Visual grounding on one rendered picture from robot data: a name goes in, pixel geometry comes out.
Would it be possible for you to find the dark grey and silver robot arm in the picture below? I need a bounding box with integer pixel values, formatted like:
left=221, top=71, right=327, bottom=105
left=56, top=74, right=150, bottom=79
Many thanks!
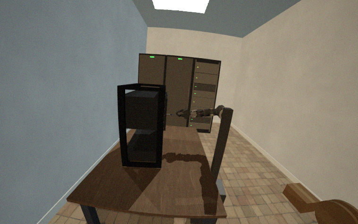
left=190, top=105, right=224, bottom=119

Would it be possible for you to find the black server rack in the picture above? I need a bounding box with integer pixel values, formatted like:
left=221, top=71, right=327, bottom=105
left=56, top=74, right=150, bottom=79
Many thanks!
left=117, top=83, right=172, bottom=169

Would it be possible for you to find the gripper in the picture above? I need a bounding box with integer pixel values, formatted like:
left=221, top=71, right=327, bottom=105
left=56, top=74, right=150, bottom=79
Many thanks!
left=176, top=109, right=195, bottom=119

